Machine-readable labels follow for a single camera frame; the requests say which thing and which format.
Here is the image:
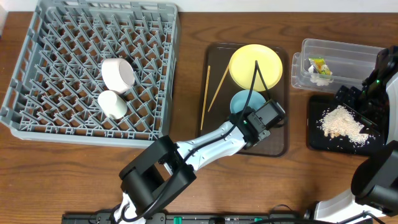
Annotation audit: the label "light blue bowl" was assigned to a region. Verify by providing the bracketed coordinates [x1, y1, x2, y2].
[229, 90, 266, 113]

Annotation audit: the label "rice food scraps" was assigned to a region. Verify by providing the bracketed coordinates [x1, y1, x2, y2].
[318, 105, 369, 146]

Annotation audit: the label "white tissue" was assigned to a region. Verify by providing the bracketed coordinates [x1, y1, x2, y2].
[308, 65, 333, 86]

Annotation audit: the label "wooden chopstick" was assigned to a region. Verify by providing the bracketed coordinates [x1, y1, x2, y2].
[208, 64, 229, 112]
[200, 65, 211, 131]

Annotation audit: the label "green orange snack wrapper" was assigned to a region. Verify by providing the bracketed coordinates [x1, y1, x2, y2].
[308, 58, 332, 75]

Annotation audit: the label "white cup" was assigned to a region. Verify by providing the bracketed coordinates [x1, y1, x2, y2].
[98, 90, 127, 119]

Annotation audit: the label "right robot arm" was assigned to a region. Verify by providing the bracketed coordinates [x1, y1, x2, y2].
[304, 46, 397, 223]

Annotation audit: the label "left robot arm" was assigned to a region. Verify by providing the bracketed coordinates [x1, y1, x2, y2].
[111, 100, 286, 223]

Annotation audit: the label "black waste tray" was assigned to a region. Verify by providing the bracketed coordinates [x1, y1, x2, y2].
[307, 95, 383, 156]

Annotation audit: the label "brown serving tray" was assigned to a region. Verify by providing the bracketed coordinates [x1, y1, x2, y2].
[196, 43, 290, 157]

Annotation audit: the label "clear plastic bin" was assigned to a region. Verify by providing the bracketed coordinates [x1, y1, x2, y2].
[291, 39, 382, 93]

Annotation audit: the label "yellow plate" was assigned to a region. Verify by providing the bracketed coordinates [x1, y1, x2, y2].
[229, 44, 283, 90]

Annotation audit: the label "grey plastic dish rack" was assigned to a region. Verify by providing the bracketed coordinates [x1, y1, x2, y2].
[1, 1, 180, 148]

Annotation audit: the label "left black cable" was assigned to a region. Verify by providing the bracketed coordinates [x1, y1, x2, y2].
[119, 60, 289, 223]

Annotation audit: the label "black cable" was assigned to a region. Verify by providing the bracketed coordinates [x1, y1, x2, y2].
[267, 203, 386, 224]
[119, 60, 289, 223]

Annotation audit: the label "right black cable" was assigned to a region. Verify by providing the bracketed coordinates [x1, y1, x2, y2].
[267, 203, 386, 224]

